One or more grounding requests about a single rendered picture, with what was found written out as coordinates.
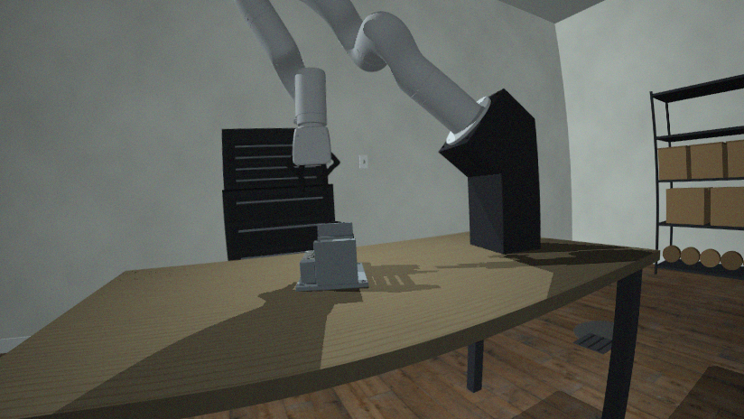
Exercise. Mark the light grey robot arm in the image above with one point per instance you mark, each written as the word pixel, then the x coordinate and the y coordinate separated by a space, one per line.
pixel 381 36

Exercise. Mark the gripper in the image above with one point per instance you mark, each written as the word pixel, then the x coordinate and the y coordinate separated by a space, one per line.
pixel 311 146

